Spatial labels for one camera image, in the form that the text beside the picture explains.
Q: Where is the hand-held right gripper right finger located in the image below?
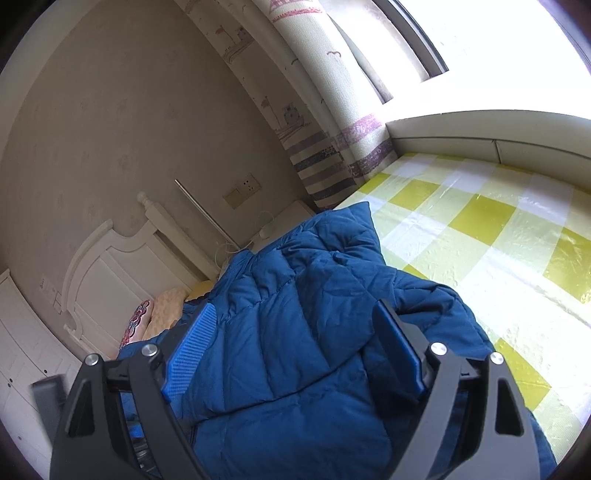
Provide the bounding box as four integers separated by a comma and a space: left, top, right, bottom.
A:
372, 300, 541, 480

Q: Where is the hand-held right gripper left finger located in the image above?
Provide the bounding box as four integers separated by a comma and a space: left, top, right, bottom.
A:
50, 302, 218, 480

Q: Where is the blue puffer jacket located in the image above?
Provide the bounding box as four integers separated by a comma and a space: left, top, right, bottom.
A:
115, 200, 559, 480

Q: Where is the cream textured pillow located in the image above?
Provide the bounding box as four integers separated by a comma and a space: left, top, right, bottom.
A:
144, 287, 195, 343

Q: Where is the white wardrobe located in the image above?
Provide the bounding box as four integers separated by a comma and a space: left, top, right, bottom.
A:
0, 269, 85, 462

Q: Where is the yellow cloth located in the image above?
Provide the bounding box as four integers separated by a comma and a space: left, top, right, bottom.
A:
188, 280, 219, 302

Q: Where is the floral pillow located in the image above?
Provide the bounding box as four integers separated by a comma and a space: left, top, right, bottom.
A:
117, 298, 156, 357

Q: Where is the white bed headboard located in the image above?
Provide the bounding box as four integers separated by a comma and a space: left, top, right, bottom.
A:
62, 191, 223, 361

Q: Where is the yellow checked bed sheet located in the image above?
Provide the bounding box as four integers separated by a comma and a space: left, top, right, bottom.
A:
332, 152, 591, 462

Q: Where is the metal rod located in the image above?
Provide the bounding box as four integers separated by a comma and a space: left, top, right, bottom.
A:
174, 179, 242, 254

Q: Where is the white nightstand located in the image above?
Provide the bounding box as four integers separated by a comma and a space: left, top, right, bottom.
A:
240, 200, 317, 253

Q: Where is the white window ledge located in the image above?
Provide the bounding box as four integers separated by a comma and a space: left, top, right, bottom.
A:
385, 109, 591, 172

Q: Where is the printed cream curtain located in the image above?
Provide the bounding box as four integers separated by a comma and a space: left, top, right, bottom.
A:
175, 0, 399, 213

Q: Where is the grey sheer curtain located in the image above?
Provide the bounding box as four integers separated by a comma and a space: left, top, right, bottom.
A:
327, 13, 428, 105

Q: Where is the wall switch panel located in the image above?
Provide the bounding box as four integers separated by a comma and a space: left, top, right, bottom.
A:
39, 276, 64, 315

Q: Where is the white charger cable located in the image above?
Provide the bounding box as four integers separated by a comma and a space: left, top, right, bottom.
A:
215, 210, 288, 260

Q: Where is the wall socket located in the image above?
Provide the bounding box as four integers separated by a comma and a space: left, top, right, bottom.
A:
222, 173, 262, 209

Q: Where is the dark window frame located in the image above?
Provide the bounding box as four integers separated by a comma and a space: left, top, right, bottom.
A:
373, 0, 450, 85

